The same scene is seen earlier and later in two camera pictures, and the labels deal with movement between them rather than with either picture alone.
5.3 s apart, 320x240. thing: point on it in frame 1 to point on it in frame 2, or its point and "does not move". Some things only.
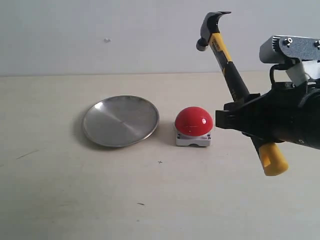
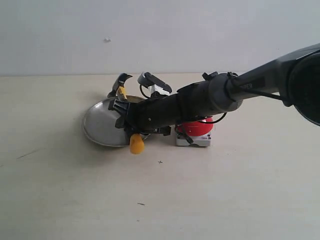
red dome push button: (193, 125) does not move
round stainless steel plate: (120, 121) does not move
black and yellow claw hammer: (273, 160) to (136, 142)
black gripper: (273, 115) to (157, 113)
